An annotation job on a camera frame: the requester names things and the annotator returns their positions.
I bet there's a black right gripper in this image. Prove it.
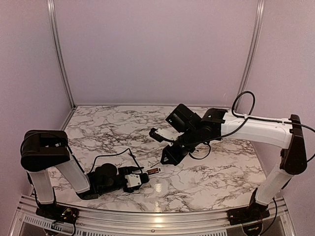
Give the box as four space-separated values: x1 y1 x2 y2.
160 126 201 166

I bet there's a white remote control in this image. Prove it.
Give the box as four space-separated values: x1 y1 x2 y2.
145 167 162 176

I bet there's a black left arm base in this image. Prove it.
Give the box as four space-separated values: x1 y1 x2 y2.
36 204 79 224

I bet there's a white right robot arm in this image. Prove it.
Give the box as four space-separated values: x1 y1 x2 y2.
151 104 308 220

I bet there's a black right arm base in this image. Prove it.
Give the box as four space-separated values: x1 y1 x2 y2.
227 188 270 225

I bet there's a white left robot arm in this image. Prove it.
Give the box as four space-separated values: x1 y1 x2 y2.
20 130 149 219

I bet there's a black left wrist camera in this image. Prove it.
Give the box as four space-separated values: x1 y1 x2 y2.
124 173 150 193

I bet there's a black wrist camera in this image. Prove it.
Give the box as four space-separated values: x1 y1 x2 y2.
124 173 150 193
149 128 177 143

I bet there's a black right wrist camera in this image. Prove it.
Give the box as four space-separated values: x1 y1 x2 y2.
149 128 177 143

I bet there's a black left camera cable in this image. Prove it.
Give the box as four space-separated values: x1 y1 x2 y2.
85 148 145 175

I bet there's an aluminium front frame rail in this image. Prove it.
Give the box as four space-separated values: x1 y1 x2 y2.
14 194 290 236

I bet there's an aluminium right corner post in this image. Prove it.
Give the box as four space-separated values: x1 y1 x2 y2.
232 0 266 110

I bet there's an aluminium corner post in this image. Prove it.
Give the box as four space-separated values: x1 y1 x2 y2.
232 0 266 110
47 0 76 110

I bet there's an aluminium left corner post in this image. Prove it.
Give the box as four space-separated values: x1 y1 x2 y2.
47 0 76 110

